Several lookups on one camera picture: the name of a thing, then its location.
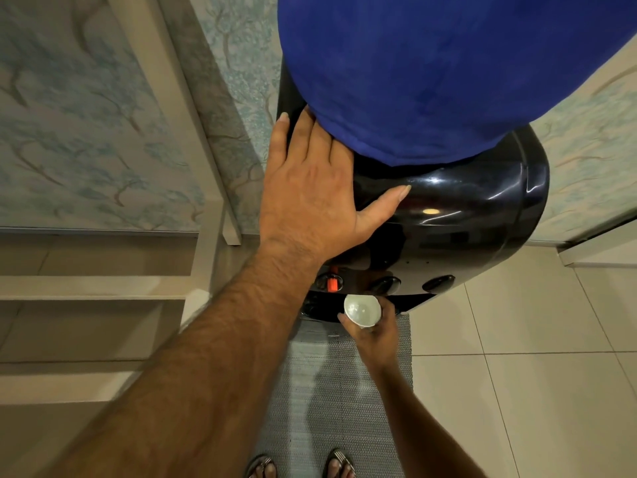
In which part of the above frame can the grey woven floor mat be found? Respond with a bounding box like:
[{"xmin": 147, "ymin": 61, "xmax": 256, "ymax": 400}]
[{"xmin": 246, "ymin": 312, "xmax": 415, "ymax": 478}]

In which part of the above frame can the black water dispenser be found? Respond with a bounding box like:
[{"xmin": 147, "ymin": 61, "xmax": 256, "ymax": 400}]
[{"xmin": 275, "ymin": 53, "xmax": 550, "ymax": 325}]

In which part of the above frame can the striped left sandal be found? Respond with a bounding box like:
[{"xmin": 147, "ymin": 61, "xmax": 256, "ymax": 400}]
[{"xmin": 246, "ymin": 455, "xmax": 278, "ymax": 478}]

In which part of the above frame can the white wooden shelf unit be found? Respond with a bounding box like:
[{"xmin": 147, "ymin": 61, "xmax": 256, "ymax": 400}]
[{"xmin": 0, "ymin": 0, "xmax": 245, "ymax": 409}]

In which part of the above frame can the white skirting board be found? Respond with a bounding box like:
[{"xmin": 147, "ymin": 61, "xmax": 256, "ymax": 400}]
[{"xmin": 556, "ymin": 221, "xmax": 637, "ymax": 268}]

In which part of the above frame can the striped right sandal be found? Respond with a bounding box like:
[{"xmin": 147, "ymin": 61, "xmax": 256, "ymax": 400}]
[{"xmin": 323, "ymin": 448, "xmax": 357, "ymax": 478}]

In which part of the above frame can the person's left forearm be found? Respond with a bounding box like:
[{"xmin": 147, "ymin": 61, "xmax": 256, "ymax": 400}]
[{"xmin": 47, "ymin": 238, "xmax": 324, "ymax": 478}]

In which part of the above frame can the person's right forearm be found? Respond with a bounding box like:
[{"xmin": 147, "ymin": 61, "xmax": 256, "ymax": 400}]
[{"xmin": 367, "ymin": 362, "xmax": 486, "ymax": 478}]

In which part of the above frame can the person's right hand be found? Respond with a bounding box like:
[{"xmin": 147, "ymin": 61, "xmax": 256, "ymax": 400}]
[{"xmin": 337, "ymin": 295, "xmax": 402, "ymax": 370}]

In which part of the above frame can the small white cup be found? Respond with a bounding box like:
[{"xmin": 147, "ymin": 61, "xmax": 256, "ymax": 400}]
[{"xmin": 343, "ymin": 294, "xmax": 383, "ymax": 330}]

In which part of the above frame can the striped sandal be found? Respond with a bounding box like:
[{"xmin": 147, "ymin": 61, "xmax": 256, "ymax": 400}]
[
  {"xmin": 323, "ymin": 448, "xmax": 357, "ymax": 478},
  {"xmin": 246, "ymin": 455, "xmax": 278, "ymax": 478}
]

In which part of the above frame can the black dispenser tap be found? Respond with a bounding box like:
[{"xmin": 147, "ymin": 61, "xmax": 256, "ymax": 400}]
[
  {"xmin": 367, "ymin": 276, "xmax": 403, "ymax": 296},
  {"xmin": 421, "ymin": 275, "xmax": 457, "ymax": 294}
]

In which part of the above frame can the orange dispenser tap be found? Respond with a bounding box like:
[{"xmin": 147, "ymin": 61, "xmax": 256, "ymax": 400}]
[{"xmin": 317, "ymin": 266, "xmax": 345, "ymax": 294}]

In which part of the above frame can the person's left hand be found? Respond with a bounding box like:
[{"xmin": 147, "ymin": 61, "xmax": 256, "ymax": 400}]
[{"xmin": 258, "ymin": 107, "xmax": 413, "ymax": 267}]

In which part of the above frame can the blue cloth bottle cover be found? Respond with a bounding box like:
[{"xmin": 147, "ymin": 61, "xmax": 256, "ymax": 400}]
[{"xmin": 277, "ymin": 0, "xmax": 637, "ymax": 167}]

